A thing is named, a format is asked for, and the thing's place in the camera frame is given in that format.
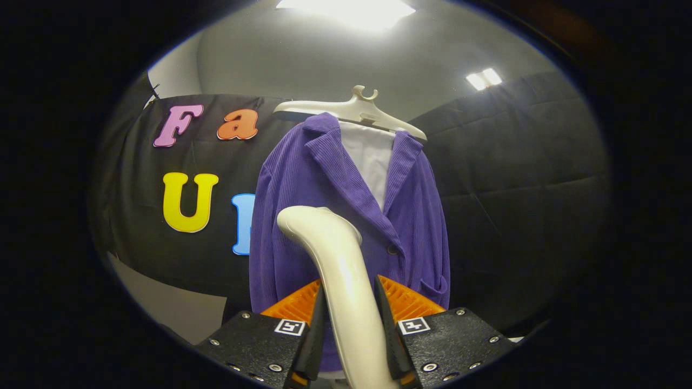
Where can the grey cabinet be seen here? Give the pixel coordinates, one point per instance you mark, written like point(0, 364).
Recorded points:
point(173, 308)

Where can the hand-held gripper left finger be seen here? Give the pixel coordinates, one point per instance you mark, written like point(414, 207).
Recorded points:
point(316, 340)

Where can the white hanging board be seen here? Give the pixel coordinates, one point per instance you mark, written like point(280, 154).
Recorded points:
point(370, 156)

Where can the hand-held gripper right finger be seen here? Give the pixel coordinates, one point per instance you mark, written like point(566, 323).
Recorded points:
point(386, 340)

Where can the large ceiling light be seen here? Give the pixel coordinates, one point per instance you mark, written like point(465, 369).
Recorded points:
point(346, 11)

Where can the white clothes hanger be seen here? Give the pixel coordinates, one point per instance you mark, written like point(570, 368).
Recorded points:
point(357, 111)

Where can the double panel ceiling light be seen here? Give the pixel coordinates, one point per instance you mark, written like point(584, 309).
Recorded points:
point(484, 79)

